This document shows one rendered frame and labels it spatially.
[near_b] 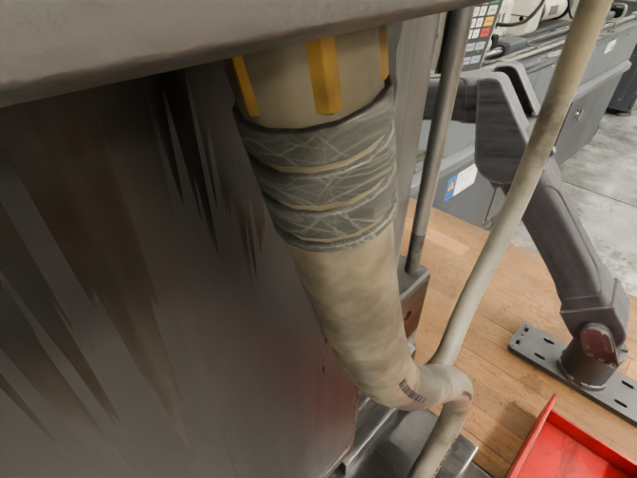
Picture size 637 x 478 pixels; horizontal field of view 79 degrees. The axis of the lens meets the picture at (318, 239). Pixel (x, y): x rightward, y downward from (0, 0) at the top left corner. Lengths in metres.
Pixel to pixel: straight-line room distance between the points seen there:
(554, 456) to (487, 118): 0.43
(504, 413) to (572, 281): 0.20
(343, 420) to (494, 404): 0.49
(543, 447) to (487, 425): 0.07
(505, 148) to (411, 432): 0.33
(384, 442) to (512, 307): 0.51
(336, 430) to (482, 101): 0.40
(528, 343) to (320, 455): 0.58
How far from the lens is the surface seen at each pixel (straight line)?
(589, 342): 0.63
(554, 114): 0.19
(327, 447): 0.17
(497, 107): 0.49
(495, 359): 0.69
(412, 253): 0.21
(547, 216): 0.56
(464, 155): 1.77
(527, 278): 0.86
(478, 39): 1.33
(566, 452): 0.65
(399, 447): 0.31
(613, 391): 0.73
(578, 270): 0.59
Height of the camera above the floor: 1.42
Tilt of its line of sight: 38 degrees down
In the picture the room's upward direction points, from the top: straight up
